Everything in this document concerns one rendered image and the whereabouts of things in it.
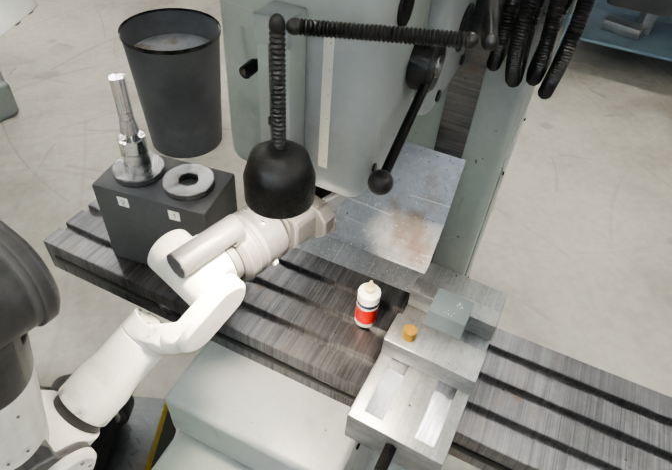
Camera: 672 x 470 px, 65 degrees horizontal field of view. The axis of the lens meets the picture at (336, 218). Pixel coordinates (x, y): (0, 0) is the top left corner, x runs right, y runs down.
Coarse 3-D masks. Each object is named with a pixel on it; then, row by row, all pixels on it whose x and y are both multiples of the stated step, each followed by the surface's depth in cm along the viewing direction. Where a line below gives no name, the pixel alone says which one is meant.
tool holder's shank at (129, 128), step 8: (112, 80) 82; (120, 80) 83; (112, 88) 84; (120, 88) 84; (120, 96) 85; (128, 96) 86; (120, 104) 85; (128, 104) 86; (120, 112) 86; (128, 112) 87; (120, 120) 88; (128, 120) 88; (120, 128) 89; (128, 128) 88; (136, 128) 89; (128, 136) 90; (136, 136) 91
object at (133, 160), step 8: (144, 144) 91; (120, 152) 92; (128, 152) 90; (136, 152) 91; (144, 152) 92; (128, 160) 92; (136, 160) 92; (144, 160) 93; (128, 168) 93; (136, 168) 93; (144, 168) 94
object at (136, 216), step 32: (160, 160) 97; (96, 192) 94; (128, 192) 92; (160, 192) 93; (192, 192) 91; (224, 192) 95; (128, 224) 98; (160, 224) 95; (192, 224) 92; (128, 256) 105
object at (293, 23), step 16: (288, 32) 42; (304, 32) 42; (320, 32) 42; (336, 32) 42; (352, 32) 42; (368, 32) 42; (384, 32) 42; (400, 32) 42; (416, 32) 42; (432, 32) 42; (448, 32) 42; (464, 32) 42
